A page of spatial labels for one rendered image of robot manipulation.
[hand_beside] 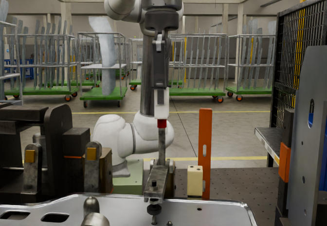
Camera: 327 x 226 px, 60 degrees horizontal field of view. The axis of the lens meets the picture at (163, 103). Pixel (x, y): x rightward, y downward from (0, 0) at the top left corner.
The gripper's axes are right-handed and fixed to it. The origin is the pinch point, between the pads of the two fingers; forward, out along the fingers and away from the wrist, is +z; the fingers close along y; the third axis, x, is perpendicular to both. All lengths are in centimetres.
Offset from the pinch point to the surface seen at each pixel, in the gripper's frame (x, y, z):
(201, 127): 9.3, -0.9, 5.9
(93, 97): -227, -578, 78
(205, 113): 10.1, -0.8, 2.5
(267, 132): 35, -43, 17
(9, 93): -471, -624, 76
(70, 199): -20.2, 6.4, 21.5
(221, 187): 21, -64, 50
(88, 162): -18.4, -0.9, 15.4
